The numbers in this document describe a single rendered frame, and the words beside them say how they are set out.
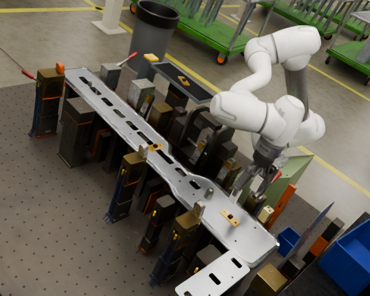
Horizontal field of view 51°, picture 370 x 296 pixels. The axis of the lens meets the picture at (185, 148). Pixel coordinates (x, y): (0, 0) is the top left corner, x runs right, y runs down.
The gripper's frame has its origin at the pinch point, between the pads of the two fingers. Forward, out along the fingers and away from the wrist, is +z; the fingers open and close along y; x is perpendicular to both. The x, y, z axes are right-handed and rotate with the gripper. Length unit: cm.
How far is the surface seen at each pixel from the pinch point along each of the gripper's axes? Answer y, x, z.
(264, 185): -14.8, 0.5, 1.3
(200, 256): 22.6, 5.7, 15.6
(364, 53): -621, -158, 68
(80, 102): 16, -83, 10
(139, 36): -178, -259, 70
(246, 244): 4.2, 12.0, 13.6
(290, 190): -14.8, 10.3, -4.5
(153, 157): 5.4, -41.6, 13.4
